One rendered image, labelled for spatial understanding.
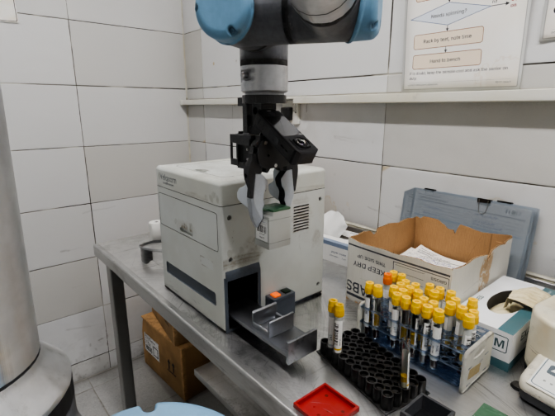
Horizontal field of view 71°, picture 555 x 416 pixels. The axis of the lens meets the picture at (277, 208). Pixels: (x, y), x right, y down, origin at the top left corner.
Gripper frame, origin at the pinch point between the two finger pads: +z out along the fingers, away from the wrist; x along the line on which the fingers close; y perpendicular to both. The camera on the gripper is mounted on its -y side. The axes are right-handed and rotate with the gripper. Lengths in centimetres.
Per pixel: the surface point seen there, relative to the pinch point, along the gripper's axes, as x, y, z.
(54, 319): 17, 140, 76
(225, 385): -26, 63, 85
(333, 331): -5.5, -9.6, 19.0
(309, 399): 4.3, -14.2, 24.5
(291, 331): -1.8, -3.1, 20.7
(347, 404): 0.7, -18.5, 24.5
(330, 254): -38.5, 22.1, 22.6
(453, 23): -58, 3, -38
